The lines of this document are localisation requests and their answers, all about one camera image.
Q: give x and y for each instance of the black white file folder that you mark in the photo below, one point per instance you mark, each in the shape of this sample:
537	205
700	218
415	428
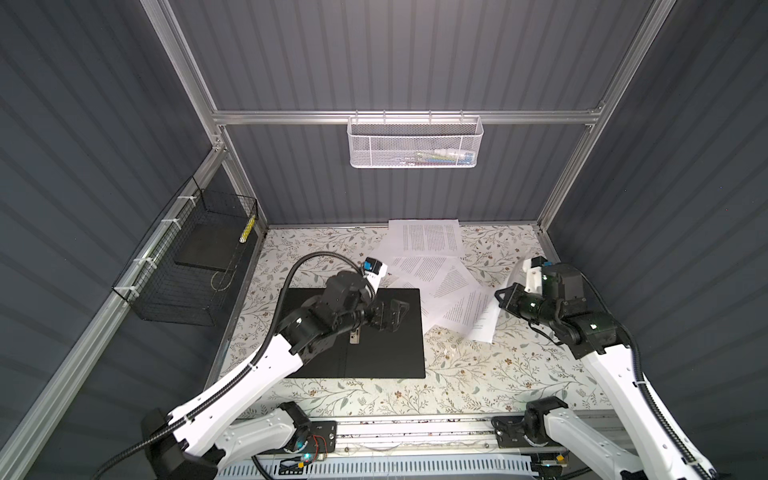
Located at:
378	354

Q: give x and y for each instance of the black pad in basket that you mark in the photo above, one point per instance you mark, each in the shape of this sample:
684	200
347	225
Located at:
209	247

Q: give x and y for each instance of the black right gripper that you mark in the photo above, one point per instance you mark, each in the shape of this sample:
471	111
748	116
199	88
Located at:
505	301

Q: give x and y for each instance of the printed paper sheet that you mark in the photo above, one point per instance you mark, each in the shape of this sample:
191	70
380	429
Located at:
426	237
437	277
461	304

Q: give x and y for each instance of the black wire basket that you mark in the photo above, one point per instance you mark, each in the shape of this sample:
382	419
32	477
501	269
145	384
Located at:
158	290

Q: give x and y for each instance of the white wire basket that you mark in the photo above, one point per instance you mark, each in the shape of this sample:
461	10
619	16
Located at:
380	142

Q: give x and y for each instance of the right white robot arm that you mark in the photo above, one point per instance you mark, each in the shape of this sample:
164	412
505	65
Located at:
661	448

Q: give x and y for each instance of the aluminium frame post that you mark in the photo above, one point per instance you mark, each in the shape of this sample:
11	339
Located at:
225	156

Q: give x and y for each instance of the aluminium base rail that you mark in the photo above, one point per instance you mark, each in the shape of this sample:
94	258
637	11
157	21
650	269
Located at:
433	446

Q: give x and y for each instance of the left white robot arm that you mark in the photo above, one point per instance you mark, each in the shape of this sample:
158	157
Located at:
211	437

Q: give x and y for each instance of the yellow marker in basket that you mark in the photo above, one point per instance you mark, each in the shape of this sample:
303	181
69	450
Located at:
243	238

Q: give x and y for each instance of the markers in white basket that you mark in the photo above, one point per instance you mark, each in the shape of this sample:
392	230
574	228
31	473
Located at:
441	157

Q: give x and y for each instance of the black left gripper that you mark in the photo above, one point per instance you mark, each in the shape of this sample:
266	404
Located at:
392	317

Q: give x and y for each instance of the printed paper sheet back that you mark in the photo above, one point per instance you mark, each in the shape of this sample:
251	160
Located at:
426	237

